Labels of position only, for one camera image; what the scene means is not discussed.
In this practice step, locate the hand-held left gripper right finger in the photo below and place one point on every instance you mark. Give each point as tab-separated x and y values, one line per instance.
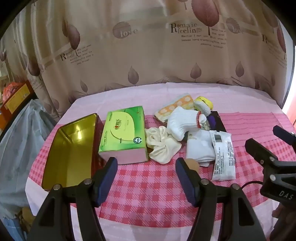
186	179

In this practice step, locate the orange red bag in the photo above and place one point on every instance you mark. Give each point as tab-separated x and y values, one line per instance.
11	89

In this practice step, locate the white folded cloth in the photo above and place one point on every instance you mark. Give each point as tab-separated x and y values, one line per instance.
198	148

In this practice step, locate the orange cardboard box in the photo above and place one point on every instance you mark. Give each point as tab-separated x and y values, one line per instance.
19	100

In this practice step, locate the green tissue box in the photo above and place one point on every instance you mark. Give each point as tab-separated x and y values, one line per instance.
120	132

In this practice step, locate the yellow plush with white fleece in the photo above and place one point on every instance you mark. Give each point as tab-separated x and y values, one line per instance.
203	102

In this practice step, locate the pink checkered tablecloth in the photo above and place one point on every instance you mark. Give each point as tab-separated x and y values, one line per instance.
150	185

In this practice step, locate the cream fabric scrunchie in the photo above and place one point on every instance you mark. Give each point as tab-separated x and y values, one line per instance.
161	148

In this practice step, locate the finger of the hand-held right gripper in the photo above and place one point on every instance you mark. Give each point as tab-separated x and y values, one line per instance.
260	151
285	135

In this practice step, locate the white sock with red trim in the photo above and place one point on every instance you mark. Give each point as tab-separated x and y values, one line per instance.
180	122

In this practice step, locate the gold metal tin box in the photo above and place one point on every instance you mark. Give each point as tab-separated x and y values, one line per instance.
69	150

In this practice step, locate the brown round puff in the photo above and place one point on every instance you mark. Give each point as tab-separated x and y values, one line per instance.
193	165

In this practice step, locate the black flat box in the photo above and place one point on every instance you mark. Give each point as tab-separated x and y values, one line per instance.
219	124

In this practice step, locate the person's right hand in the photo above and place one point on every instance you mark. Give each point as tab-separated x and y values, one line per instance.
278	211

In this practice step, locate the white wet wipe packet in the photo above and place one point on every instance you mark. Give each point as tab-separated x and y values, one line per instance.
223	160

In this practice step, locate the clear cotton swab packet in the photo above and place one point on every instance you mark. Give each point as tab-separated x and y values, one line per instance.
205	126

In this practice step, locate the beige leaf print curtain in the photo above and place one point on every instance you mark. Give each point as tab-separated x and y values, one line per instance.
148	58

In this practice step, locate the grey plastic bag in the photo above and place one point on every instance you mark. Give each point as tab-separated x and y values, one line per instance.
20	143

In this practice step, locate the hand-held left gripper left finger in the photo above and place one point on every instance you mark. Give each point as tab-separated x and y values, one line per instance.
106	183

